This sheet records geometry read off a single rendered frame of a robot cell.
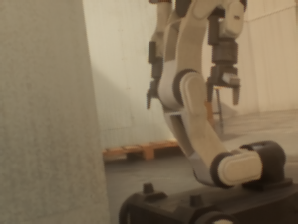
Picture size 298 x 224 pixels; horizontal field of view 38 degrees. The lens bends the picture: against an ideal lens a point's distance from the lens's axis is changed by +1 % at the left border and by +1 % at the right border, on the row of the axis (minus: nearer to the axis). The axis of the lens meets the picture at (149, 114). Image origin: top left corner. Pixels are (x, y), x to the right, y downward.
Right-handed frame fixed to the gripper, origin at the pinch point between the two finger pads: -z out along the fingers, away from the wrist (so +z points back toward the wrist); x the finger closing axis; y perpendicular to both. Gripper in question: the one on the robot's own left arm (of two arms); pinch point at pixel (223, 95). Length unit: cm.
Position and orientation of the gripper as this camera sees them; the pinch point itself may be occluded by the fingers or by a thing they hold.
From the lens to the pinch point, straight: 147.8
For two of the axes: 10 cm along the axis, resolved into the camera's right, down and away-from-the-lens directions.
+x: -8.8, -0.8, -4.6
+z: 0.5, -10.0, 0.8
